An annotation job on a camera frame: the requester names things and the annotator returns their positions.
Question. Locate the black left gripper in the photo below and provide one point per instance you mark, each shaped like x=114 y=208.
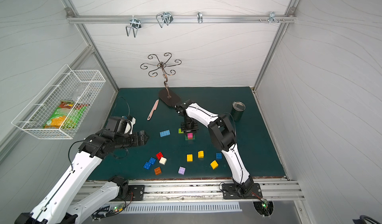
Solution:
x=142 y=137

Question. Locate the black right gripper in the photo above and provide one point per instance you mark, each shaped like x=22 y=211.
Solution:
x=189 y=128

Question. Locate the purple lego brick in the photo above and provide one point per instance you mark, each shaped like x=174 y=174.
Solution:
x=181 y=170

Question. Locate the orange lego brick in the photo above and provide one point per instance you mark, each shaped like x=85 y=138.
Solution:
x=157 y=171

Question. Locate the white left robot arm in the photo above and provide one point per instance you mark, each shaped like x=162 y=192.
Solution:
x=58 y=207

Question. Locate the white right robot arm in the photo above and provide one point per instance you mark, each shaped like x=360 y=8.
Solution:
x=223 y=136

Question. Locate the light blue lego plate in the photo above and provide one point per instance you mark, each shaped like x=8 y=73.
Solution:
x=164 y=133

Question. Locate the yellow lego brick middle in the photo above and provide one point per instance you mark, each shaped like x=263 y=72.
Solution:
x=201 y=154

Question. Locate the yellow lego brick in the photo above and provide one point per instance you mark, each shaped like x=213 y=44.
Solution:
x=214 y=164
x=201 y=154
x=189 y=158

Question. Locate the yellow lego brick left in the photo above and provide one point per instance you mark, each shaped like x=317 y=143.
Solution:
x=189 y=158

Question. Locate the red lego brick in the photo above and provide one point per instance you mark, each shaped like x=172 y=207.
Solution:
x=159 y=155

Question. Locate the blue lego brick lower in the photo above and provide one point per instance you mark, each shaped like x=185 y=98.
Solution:
x=147 y=165

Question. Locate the cream lego brick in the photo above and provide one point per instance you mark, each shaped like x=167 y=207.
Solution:
x=163 y=160

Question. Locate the blue lego brick upper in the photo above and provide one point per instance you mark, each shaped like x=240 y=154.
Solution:
x=152 y=161

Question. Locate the yellow lego brick right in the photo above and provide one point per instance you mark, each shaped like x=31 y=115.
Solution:
x=214 y=164

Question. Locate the brown metal cup tree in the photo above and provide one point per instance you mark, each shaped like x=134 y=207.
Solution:
x=166 y=95

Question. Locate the green table mat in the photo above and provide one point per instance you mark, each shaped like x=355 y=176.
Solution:
x=254 y=143

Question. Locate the pink plastic knife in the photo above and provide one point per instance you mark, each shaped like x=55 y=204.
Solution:
x=153 y=110

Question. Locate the dark green metal tumbler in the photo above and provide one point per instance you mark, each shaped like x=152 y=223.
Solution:
x=237 y=110

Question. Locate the green snack bag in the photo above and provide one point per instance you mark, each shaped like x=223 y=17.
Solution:
x=67 y=115

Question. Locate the metal double hook middle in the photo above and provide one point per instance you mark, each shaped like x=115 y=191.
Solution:
x=164 y=18

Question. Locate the metal double hook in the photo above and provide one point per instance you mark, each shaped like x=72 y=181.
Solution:
x=164 y=18
x=133 y=27

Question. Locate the metal single hook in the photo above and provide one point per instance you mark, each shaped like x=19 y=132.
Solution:
x=200 y=17

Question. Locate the metal double hook left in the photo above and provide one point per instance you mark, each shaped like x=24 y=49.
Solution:
x=133 y=27

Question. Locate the metal hook right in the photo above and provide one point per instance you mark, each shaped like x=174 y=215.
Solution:
x=272 y=18

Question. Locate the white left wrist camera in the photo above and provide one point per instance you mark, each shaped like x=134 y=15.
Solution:
x=129 y=125

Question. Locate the white wire basket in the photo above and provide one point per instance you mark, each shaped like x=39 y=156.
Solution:
x=80 y=86

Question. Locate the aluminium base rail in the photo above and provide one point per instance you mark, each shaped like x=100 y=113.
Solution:
x=213 y=190

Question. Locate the aluminium top rail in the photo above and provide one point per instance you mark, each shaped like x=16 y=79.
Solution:
x=178 y=19

